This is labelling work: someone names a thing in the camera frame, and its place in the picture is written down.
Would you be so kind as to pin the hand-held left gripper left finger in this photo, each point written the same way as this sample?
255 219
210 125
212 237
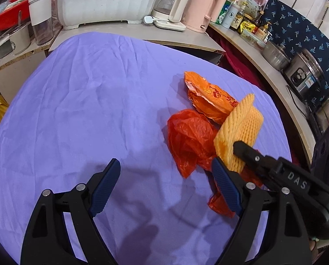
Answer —
106 187

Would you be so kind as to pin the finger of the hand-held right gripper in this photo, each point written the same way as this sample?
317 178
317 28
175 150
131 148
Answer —
247 151

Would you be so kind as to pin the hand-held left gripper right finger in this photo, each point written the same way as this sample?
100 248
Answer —
226 187

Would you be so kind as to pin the orange foam fruit net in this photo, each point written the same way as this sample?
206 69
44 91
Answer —
236 127

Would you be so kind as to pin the red plastic bag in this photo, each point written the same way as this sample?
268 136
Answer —
189 138

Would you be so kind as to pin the orange snack bag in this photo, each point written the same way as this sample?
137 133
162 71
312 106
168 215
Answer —
208 99

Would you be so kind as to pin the purple tablecloth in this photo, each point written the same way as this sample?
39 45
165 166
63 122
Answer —
84 102

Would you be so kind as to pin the red cloth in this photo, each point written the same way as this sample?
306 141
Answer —
236 60

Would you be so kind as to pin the steel rice cooker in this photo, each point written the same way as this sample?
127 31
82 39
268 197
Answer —
305 74

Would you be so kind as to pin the small steel pot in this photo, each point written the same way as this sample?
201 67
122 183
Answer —
276 56

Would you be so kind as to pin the clear food container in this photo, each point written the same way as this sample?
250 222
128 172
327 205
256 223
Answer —
254 40

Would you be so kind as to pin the yellow packet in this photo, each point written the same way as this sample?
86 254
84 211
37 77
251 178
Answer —
248 27

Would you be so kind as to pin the sauce bottle with white label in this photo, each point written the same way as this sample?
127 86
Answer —
238 22

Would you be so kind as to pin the dark sauce bottle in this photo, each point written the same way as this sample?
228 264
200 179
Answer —
258 18

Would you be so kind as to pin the white blue tea tin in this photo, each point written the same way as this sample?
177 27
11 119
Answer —
230 16

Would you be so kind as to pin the navy printed cloth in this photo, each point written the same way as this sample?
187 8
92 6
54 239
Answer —
296 24

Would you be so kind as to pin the green tin can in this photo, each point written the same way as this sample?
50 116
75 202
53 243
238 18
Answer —
224 8

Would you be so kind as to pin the white green box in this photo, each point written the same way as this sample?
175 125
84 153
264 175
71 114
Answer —
250 4

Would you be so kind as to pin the pink electric kettle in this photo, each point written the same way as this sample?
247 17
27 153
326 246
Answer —
200 11

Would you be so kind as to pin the white glass kettle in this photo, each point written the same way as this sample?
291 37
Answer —
172 8

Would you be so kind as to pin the white power plug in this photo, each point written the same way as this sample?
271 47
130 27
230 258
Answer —
148 19

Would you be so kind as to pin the white round cup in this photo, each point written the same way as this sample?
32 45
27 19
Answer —
19 40

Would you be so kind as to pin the grey rectangular container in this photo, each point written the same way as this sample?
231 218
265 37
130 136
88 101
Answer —
0 48

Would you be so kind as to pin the white dish drainer box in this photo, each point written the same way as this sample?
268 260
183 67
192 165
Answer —
103 5

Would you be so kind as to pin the white clear tumbler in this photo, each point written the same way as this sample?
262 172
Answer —
41 13

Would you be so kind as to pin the red plastic basin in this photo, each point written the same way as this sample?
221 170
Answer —
4 19

